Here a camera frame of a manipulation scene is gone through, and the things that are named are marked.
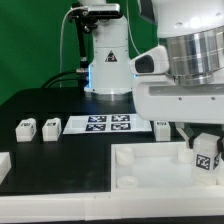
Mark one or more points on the white square table top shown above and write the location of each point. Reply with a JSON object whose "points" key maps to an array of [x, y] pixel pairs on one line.
{"points": [[155, 179]]}

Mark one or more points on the white left fence rail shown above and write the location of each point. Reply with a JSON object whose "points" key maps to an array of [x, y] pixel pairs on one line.
{"points": [[5, 165]]}

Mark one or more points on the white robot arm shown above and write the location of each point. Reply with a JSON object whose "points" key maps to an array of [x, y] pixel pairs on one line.
{"points": [[181, 80]]}

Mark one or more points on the black camera on mount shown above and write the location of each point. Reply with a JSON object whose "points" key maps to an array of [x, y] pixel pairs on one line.
{"points": [[95, 12]]}

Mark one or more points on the white fence rail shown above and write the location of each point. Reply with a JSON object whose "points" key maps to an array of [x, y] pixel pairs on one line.
{"points": [[5, 165], [109, 206]]}

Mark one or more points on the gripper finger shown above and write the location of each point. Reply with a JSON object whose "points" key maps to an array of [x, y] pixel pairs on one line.
{"points": [[187, 133], [220, 146]]}

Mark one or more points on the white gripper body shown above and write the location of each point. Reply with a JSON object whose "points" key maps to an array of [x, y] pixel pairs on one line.
{"points": [[158, 98]]}

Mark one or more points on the white front fence rail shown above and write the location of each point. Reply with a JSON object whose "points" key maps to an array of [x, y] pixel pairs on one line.
{"points": [[109, 206]]}

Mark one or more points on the white marker sheet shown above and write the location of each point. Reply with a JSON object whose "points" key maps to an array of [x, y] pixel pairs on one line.
{"points": [[112, 123]]}

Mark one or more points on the black camera stand pole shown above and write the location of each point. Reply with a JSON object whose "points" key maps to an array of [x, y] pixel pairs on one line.
{"points": [[82, 52]]}

